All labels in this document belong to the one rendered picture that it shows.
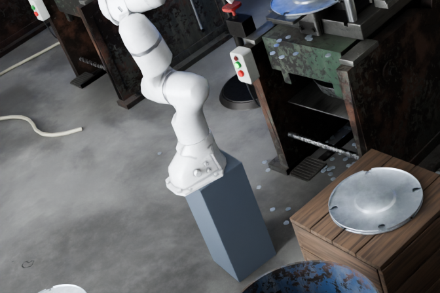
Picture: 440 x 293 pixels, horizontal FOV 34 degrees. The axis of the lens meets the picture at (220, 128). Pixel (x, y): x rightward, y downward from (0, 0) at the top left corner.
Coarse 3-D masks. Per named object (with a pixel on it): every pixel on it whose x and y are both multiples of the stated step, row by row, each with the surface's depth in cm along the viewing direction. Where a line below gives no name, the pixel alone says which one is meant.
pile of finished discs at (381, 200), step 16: (352, 176) 233; (368, 176) 230; (384, 176) 228; (400, 176) 225; (336, 192) 229; (352, 192) 226; (368, 192) 223; (384, 192) 221; (400, 192) 219; (416, 192) 217; (336, 208) 224; (352, 208) 220; (368, 208) 217; (384, 208) 215; (400, 208) 214; (416, 208) 212; (352, 224) 215; (368, 224) 213; (384, 224) 211; (400, 224) 210
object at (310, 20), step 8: (272, 16) 250; (280, 16) 248; (288, 16) 246; (296, 16) 244; (304, 16) 255; (312, 16) 252; (320, 16) 253; (304, 24) 258; (312, 24) 254; (320, 24) 254; (304, 32) 260; (312, 32) 255; (320, 32) 255
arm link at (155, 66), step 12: (156, 48) 214; (168, 48) 219; (144, 60) 215; (156, 60) 215; (168, 60) 218; (144, 72) 220; (156, 72) 218; (168, 72) 227; (144, 84) 228; (156, 84) 225; (156, 96) 228
